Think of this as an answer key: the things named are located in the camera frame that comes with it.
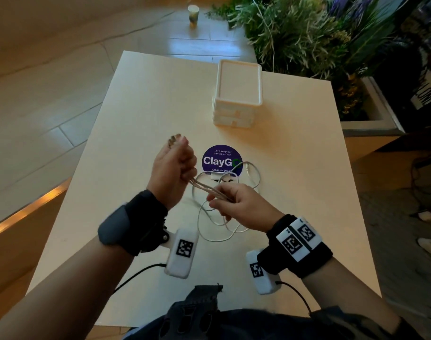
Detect person's left hand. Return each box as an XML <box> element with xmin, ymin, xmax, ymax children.
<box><xmin>146</xmin><ymin>134</ymin><xmax>198</xmax><ymax>211</ymax></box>

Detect person's right hand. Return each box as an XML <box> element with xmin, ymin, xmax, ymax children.
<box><xmin>206</xmin><ymin>183</ymin><xmax>285</xmax><ymax>233</ymax></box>

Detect white charging cable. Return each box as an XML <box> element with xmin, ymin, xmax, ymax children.
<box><xmin>167</xmin><ymin>134</ymin><xmax>261</xmax><ymax>243</ymax></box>

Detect white plastic drawer box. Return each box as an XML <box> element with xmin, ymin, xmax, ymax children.
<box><xmin>212</xmin><ymin>59</ymin><xmax>263</xmax><ymax>128</ymax></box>

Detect person's left forearm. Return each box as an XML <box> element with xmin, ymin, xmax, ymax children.
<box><xmin>0</xmin><ymin>235</ymin><xmax>135</xmax><ymax>340</ymax></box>

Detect person's right forearm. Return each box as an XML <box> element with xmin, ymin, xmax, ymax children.
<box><xmin>302</xmin><ymin>256</ymin><xmax>402</xmax><ymax>333</ymax></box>

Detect person's dark clothing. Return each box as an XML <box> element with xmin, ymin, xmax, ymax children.
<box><xmin>121</xmin><ymin>306</ymin><xmax>431</xmax><ymax>340</ymax></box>

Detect grey wooden planter box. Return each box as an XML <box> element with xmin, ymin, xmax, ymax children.
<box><xmin>339</xmin><ymin>76</ymin><xmax>406</xmax><ymax>163</ymax></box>

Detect round purple sticker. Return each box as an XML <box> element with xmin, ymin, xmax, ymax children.
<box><xmin>202</xmin><ymin>144</ymin><xmax>244</xmax><ymax>177</ymax></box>

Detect black left wristband with markers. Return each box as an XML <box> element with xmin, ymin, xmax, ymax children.
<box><xmin>97</xmin><ymin>189</ymin><xmax>170</xmax><ymax>257</ymax></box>

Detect black wristband with markers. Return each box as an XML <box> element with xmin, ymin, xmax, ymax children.
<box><xmin>257</xmin><ymin>214</ymin><xmax>334</xmax><ymax>279</ymax></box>
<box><xmin>97</xmin><ymin>189</ymin><xmax>170</xmax><ymax>257</ymax></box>

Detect black right wristband with markers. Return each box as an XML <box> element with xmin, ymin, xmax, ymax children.
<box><xmin>257</xmin><ymin>214</ymin><xmax>334</xmax><ymax>279</ymax></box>

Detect paper cup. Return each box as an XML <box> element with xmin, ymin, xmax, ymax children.
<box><xmin>187</xmin><ymin>4</ymin><xmax>200</xmax><ymax>27</ymax></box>

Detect green potted plants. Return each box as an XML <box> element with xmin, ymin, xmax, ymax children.
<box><xmin>207</xmin><ymin>0</ymin><xmax>414</xmax><ymax>121</ymax></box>

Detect brown wooden bench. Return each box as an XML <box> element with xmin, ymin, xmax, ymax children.
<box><xmin>0</xmin><ymin>177</ymin><xmax>73</xmax><ymax>301</ymax></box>

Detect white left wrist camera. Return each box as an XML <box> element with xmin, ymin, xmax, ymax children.
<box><xmin>164</xmin><ymin>228</ymin><xmax>200</xmax><ymax>280</ymax></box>

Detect black right camera cable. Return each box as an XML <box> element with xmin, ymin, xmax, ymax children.
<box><xmin>276</xmin><ymin>280</ymin><xmax>312</xmax><ymax>315</ymax></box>

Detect black camera cable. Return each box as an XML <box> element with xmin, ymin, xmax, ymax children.
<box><xmin>276</xmin><ymin>280</ymin><xmax>312</xmax><ymax>315</ymax></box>
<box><xmin>112</xmin><ymin>263</ymin><xmax>167</xmax><ymax>294</ymax></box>

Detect black left camera cable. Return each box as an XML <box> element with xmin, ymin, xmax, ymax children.
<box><xmin>112</xmin><ymin>263</ymin><xmax>167</xmax><ymax>294</ymax></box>

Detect black chest harness mount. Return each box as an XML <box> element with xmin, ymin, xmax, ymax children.
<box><xmin>158</xmin><ymin>283</ymin><xmax>224</xmax><ymax>340</ymax></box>

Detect thin white wire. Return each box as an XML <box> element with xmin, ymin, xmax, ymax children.
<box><xmin>249</xmin><ymin>0</ymin><xmax>276</xmax><ymax>73</ymax></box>

